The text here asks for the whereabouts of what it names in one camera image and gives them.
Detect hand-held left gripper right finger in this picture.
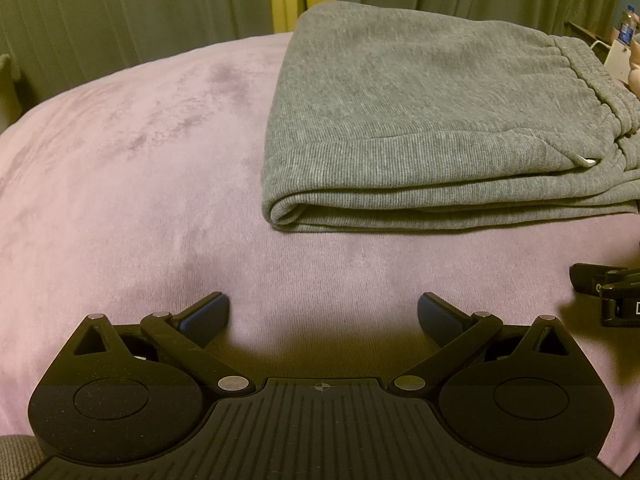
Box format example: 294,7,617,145
390,291,582,395

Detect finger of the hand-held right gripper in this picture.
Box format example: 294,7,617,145
570,262,640,327

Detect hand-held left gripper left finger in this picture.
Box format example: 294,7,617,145
60,291,256,395

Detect grey pants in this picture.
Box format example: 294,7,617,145
262,1,640,233

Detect pink blanket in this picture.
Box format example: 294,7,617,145
0,32,640,480

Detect white box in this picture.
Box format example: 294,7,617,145
602,42,632,86

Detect person's grey knit clothing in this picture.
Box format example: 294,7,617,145
0,435,47,480

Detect dark nightstand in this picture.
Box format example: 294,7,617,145
564,20,621,54

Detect clear plastic bottle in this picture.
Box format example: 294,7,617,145
619,7,640,47

